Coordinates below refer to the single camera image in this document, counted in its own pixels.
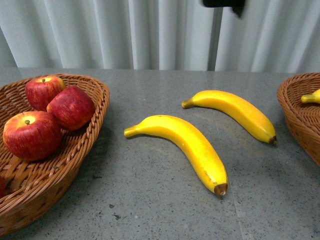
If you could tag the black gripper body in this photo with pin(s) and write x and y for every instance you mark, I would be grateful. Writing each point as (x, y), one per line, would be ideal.
(237, 6)

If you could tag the red apple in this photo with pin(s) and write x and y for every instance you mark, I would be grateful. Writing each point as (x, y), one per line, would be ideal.
(2, 187)
(32, 135)
(72, 108)
(40, 91)

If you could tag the white pleated curtain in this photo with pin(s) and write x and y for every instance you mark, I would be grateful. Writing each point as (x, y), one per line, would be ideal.
(277, 36)

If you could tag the rear yellow banana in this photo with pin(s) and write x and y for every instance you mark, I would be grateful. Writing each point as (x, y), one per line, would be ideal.
(242, 111)

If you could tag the right brown wicker basket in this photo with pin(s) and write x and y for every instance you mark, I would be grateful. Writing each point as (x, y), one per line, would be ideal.
(302, 119)

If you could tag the brown wicker basket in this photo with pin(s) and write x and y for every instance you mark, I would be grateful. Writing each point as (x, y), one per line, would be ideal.
(302, 119)
(32, 188)

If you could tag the yellow banana in basket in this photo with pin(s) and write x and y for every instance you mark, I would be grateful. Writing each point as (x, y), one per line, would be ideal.
(311, 98)

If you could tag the front yellow banana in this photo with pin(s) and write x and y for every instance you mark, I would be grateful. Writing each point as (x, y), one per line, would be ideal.
(198, 150)

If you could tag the red apple in basket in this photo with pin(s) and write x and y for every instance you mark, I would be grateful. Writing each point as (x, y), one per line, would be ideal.
(40, 91)

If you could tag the left brown wicker basket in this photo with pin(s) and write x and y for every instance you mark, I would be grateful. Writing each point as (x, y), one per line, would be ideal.
(32, 188)

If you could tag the red apple at edge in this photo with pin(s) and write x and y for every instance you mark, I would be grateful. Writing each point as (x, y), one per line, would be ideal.
(2, 187)

